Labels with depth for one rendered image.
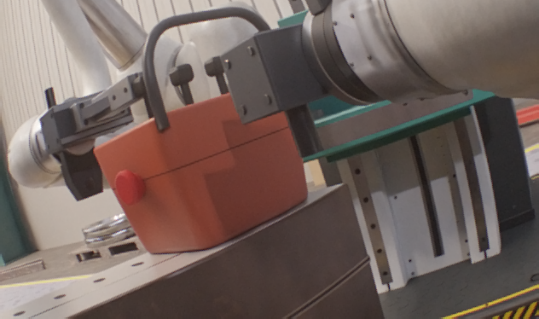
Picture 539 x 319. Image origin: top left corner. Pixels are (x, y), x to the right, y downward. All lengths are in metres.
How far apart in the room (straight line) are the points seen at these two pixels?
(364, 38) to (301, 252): 0.33
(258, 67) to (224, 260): 0.21
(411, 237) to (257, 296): 0.80
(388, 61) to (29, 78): 8.93
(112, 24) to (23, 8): 8.32
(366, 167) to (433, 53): 0.98
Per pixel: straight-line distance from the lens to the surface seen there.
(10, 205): 9.87
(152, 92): 0.51
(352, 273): 0.67
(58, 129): 0.64
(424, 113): 0.99
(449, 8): 0.25
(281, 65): 0.36
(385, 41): 0.30
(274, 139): 0.61
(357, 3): 0.31
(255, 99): 0.37
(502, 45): 0.24
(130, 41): 1.21
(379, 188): 1.25
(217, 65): 0.65
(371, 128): 1.02
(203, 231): 0.54
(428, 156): 1.26
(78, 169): 0.71
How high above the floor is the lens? 0.78
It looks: 1 degrees down
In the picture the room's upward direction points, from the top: 19 degrees counter-clockwise
